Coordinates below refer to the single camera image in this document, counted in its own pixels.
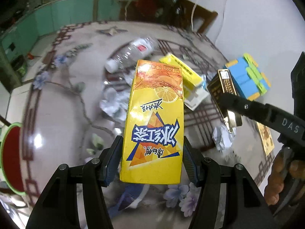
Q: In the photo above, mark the yellow iced tea carton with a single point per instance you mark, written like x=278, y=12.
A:
x=154, y=128

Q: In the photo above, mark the wooden chair by wall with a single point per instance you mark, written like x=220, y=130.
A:
x=193, y=17

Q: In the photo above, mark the dark gold cigarette box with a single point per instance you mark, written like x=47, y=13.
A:
x=221, y=84

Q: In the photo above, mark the crumpled white paper ball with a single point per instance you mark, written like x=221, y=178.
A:
x=115, y=104

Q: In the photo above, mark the red green-rimmed trash bucket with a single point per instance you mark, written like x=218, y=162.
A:
x=10, y=159

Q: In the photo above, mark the teal kitchen cabinets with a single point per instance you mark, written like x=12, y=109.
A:
x=47, y=16

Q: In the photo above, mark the dark bucket on floor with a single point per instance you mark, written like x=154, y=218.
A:
x=20, y=66

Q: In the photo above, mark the yellow medicine box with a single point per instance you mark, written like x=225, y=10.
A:
x=193, y=83

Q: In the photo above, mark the floral patterned tablecloth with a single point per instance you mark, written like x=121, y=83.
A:
x=58, y=105

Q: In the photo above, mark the person's right hand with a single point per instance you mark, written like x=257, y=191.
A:
x=275, y=184

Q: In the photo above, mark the blue green toy block set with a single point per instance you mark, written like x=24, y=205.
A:
x=249, y=81

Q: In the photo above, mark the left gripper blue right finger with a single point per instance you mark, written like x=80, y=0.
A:
x=192, y=160

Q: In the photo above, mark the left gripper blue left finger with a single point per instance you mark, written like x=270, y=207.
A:
x=109, y=161

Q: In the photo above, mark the small crumpled white paper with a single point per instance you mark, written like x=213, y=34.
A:
x=222, y=138

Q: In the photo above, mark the clear plastic water bottle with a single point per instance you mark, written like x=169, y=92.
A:
x=128, y=56

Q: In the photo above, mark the yellow printed card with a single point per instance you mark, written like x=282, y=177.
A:
x=266, y=138

